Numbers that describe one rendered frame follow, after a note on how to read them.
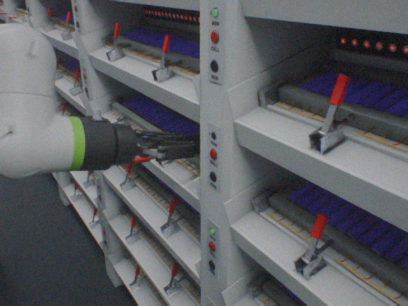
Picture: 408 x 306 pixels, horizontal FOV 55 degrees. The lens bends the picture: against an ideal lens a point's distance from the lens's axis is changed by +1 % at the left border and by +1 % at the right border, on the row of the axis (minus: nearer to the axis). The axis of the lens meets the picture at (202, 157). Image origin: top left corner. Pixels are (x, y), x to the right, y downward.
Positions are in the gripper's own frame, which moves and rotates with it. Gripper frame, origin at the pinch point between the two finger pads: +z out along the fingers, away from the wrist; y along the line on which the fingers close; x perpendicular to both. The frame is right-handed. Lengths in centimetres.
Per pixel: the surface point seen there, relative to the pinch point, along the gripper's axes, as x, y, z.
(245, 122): -10.3, -20.3, -8.1
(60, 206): 75, 123, 12
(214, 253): 17.2, -13.9, -2.3
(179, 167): 7.0, 4.7, -1.0
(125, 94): 1, 52, 6
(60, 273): 78, 71, -2
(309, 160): -9.2, -33.5, -8.3
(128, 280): 64, 41, 12
